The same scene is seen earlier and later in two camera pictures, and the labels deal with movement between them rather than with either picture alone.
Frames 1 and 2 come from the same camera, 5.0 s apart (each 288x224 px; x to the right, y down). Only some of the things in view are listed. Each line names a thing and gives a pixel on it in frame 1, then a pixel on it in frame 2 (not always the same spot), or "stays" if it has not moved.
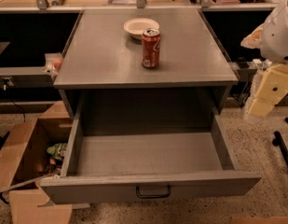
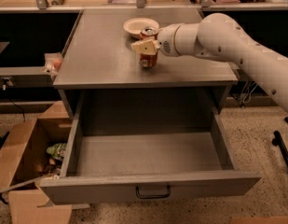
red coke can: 151,48 stays
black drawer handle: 154,196 stays
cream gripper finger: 276,82 -> 172,40
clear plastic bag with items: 52,63 stays
